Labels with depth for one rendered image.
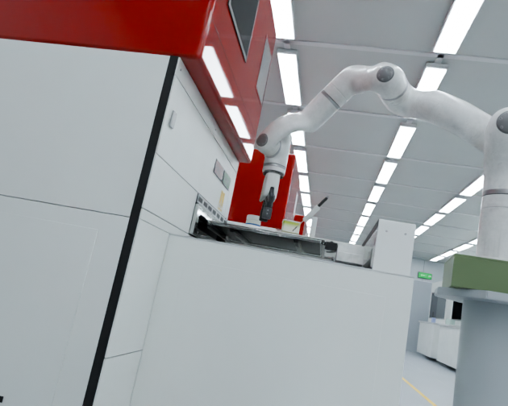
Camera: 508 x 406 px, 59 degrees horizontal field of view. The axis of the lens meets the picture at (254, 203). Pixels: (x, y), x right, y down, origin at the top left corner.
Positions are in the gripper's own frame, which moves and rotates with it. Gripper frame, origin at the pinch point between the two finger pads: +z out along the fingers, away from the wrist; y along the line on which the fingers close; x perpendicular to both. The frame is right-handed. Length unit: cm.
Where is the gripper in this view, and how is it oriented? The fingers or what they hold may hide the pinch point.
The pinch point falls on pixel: (265, 215)
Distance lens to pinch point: 162.0
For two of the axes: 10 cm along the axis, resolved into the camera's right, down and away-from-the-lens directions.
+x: 9.7, 2.1, 0.9
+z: -1.9, 9.6, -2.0
